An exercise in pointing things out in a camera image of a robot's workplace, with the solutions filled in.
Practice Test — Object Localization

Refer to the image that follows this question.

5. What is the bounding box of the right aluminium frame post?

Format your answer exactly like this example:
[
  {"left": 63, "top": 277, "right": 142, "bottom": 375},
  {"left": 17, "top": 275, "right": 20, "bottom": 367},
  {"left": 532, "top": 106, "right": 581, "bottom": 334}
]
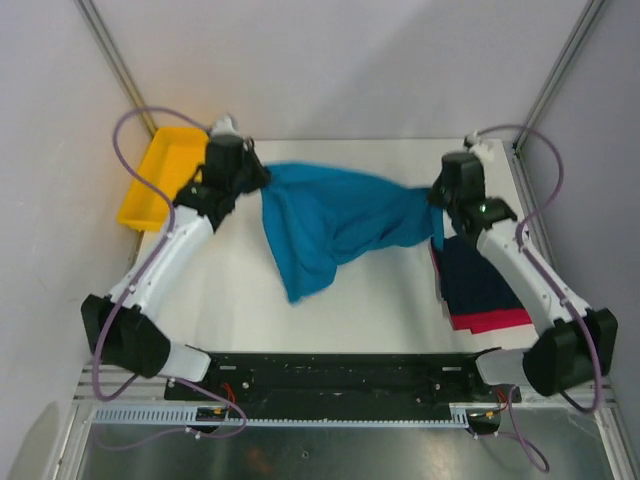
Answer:
[{"left": 512, "top": 0, "right": 610, "bottom": 153}]

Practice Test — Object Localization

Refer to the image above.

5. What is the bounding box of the left aluminium frame post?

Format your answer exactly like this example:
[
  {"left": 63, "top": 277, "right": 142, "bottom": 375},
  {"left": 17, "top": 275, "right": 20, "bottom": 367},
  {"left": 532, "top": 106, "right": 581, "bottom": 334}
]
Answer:
[{"left": 73, "top": 0, "right": 146, "bottom": 108}]

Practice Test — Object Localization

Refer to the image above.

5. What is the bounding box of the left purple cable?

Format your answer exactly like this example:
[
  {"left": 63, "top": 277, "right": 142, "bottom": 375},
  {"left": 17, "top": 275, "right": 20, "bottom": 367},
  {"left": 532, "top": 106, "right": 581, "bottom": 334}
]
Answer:
[{"left": 91, "top": 105, "right": 248, "bottom": 452}]

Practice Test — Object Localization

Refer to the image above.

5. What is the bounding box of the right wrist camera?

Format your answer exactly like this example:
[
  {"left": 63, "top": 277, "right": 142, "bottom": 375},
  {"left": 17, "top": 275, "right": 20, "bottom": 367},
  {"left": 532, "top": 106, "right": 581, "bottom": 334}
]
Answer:
[{"left": 463, "top": 131, "right": 495, "bottom": 163}]

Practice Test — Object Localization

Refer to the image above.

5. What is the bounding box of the yellow plastic tray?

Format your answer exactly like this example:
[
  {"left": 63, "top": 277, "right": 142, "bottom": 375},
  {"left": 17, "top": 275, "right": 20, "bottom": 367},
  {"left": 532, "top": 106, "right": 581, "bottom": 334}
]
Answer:
[{"left": 117, "top": 127, "right": 208, "bottom": 232}]

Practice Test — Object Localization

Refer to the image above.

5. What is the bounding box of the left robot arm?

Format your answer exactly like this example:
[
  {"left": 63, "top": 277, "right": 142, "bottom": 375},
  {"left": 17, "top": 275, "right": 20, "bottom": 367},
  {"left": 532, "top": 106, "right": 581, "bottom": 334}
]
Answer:
[{"left": 81, "top": 133, "right": 271, "bottom": 400}]

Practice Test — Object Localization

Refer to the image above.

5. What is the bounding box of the teal t shirt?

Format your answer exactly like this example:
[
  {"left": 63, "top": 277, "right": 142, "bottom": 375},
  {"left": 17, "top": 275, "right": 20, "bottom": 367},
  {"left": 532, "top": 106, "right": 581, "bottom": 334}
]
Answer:
[{"left": 261, "top": 162, "right": 444, "bottom": 304}]

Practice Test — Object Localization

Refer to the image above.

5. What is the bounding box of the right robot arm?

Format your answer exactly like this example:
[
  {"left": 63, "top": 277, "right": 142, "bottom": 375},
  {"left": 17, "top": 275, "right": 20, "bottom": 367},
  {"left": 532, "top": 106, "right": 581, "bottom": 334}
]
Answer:
[{"left": 428, "top": 151, "right": 618, "bottom": 402}]

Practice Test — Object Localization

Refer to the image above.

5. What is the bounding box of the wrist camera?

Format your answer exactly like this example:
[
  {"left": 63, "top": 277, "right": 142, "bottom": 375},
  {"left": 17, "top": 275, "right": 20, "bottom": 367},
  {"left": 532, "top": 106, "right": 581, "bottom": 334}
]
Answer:
[
  {"left": 208, "top": 114, "right": 241, "bottom": 137},
  {"left": 463, "top": 131, "right": 495, "bottom": 163}
]

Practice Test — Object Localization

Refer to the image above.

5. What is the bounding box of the aluminium frame post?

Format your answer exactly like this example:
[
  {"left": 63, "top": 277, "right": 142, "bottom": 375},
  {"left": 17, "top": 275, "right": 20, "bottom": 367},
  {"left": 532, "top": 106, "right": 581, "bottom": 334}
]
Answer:
[
  {"left": 512, "top": 0, "right": 610, "bottom": 153},
  {"left": 73, "top": 0, "right": 146, "bottom": 108}
]

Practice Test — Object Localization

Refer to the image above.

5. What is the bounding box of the folded red t shirt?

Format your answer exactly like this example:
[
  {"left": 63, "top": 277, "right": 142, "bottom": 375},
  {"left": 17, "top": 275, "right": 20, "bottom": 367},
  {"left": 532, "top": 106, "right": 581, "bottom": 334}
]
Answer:
[{"left": 436, "top": 270, "right": 532, "bottom": 334}]

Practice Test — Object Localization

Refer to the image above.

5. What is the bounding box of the grey slotted cable duct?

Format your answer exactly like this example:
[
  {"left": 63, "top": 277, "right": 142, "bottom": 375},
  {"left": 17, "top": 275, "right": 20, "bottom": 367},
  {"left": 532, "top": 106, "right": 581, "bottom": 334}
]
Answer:
[{"left": 93, "top": 404, "right": 502, "bottom": 428}]

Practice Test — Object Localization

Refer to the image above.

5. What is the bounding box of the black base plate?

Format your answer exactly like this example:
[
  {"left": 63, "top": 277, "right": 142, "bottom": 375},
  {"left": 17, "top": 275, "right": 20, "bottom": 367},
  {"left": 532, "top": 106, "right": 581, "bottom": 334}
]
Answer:
[{"left": 164, "top": 353, "right": 521, "bottom": 419}]

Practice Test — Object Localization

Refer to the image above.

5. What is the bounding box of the folded navy t shirt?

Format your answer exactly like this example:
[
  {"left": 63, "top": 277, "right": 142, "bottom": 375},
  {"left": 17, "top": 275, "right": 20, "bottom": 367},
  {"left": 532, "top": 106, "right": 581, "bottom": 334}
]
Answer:
[{"left": 431, "top": 236, "right": 522, "bottom": 316}]

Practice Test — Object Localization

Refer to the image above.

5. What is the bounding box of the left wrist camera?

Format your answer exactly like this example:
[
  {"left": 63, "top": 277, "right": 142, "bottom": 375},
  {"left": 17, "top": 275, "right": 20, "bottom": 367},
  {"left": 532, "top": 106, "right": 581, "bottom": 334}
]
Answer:
[{"left": 208, "top": 114, "right": 241, "bottom": 137}]

